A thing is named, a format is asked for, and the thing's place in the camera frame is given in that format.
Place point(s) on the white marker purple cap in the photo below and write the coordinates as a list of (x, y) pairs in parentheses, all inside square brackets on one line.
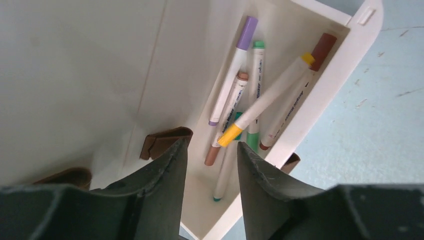
[(238, 58)]

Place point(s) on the white marker teal tip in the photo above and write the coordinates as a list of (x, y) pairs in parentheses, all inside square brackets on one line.
[(226, 169)]

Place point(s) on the white marker brown tip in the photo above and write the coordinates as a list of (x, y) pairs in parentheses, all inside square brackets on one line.
[(239, 85)]

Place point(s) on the white marker yellow cap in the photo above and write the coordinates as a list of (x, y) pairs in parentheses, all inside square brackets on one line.
[(293, 72)]

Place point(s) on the white marker green tip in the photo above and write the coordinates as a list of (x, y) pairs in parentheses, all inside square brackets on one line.
[(254, 89)]

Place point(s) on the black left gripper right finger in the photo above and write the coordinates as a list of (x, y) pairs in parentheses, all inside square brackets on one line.
[(277, 206)]

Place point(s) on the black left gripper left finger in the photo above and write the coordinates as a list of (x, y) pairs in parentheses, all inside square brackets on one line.
[(145, 205)]

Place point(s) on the white marker brown cap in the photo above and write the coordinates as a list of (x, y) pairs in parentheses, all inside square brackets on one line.
[(297, 92)]

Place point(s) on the white drawer cabinet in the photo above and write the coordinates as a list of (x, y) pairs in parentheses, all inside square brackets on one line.
[(83, 82)]

